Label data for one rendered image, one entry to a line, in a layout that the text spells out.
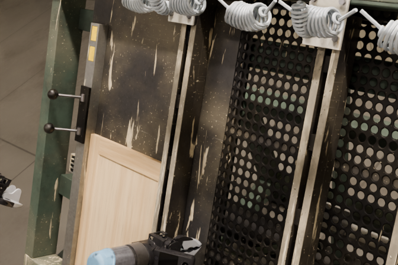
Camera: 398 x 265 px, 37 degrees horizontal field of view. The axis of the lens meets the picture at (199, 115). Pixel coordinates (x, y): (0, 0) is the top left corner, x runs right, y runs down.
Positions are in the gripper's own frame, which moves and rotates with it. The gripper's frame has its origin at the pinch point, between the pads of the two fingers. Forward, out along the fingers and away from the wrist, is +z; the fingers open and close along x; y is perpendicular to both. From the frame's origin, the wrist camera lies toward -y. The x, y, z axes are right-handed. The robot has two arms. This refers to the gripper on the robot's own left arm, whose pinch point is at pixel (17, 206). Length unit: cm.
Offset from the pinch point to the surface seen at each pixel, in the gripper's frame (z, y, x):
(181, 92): 3, 51, -41
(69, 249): 34.4, -9.5, 7.9
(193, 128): 12, 44, -43
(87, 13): 6, 71, 26
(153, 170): 19.1, 28.5, -27.9
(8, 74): 190, 64, 389
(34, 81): 191, 67, 341
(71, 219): 29.7, 0.8, 8.8
